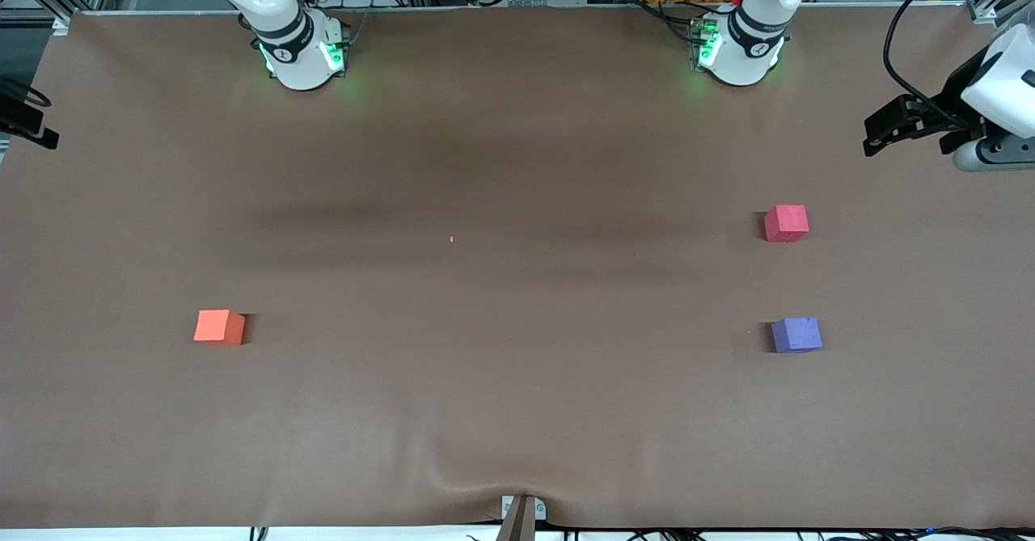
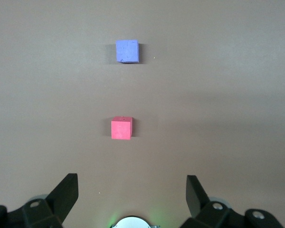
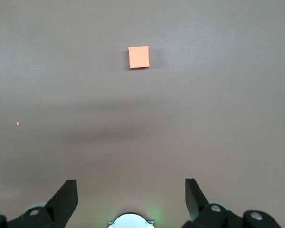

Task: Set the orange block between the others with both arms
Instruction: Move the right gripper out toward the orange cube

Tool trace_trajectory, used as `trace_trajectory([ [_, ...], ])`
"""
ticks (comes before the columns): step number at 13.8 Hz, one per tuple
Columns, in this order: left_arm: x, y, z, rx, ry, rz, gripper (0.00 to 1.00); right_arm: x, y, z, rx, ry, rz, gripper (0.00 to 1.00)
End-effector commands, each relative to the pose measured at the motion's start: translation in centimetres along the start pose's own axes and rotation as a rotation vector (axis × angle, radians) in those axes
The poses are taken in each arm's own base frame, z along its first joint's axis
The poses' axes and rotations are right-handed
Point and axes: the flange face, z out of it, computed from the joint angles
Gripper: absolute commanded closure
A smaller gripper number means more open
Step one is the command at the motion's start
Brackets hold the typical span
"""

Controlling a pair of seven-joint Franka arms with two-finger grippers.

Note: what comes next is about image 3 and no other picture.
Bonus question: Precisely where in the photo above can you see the orange foam block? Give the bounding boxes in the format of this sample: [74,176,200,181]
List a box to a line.
[128,46,150,69]

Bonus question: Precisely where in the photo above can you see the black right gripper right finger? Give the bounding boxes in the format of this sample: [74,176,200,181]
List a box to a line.
[181,178,282,228]

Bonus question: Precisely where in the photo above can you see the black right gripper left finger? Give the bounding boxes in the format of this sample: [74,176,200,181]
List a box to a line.
[0,179,78,228]

